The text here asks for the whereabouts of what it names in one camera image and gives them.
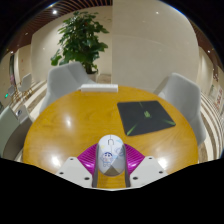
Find white cartoon-print computer mouse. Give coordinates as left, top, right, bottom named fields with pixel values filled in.
left=96, top=133, right=127, bottom=178

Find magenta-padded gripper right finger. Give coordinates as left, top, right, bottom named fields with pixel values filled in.
left=122, top=143, right=169, bottom=189

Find grey upholstered chair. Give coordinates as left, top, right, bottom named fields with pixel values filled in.
left=153, top=72, right=207, bottom=147
left=39, top=61, right=96, bottom=114
left=0, top=104, right=34, bottom=159
left=16, top=73, right=34, bottom=102

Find white power strip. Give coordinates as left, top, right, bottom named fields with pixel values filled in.
left=80, top=83, right=119, bottom=93

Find black mouse pad green streaks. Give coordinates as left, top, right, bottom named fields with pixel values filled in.
left=116, top=100, right=177, bottom=137

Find green potted plant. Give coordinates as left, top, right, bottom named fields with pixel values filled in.
left=50, top=10, right=110, bottom=76

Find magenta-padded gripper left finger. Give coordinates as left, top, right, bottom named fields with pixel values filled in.
left=55, top=143, right=100, bottom=189

